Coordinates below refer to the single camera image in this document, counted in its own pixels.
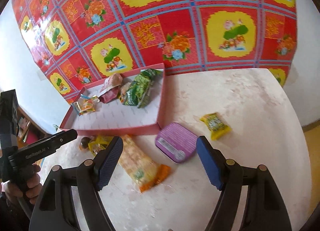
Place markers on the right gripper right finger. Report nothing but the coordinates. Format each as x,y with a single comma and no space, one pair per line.
264,209

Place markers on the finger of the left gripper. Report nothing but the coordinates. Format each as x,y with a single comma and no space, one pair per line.
46,146

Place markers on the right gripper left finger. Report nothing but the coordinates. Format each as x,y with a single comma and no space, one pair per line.
55,210

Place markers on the brown ball candy packet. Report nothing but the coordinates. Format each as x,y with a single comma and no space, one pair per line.
95,144

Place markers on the yellow snack packet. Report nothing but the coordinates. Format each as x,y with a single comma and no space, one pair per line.
215,125

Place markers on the orange cracker packet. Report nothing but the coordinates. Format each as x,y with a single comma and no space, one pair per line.
145,172

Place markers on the green pea snack bag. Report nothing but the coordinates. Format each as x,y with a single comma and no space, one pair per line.
137,92

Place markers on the purple tin box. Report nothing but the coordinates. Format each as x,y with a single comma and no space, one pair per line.
176,142

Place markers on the left hand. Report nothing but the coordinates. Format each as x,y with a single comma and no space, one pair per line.
32,192

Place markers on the wooden shelf with items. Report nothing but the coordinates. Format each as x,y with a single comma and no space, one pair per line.
29,131

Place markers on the small orange candy packet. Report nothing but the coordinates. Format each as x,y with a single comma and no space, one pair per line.
85,104

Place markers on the pink jelly pouch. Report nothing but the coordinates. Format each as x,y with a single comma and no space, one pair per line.
110,89

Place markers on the red shallow cardboard box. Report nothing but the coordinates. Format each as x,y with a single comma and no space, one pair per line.
115,118

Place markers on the red floral wall cloth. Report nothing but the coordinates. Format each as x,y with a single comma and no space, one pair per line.
78,42

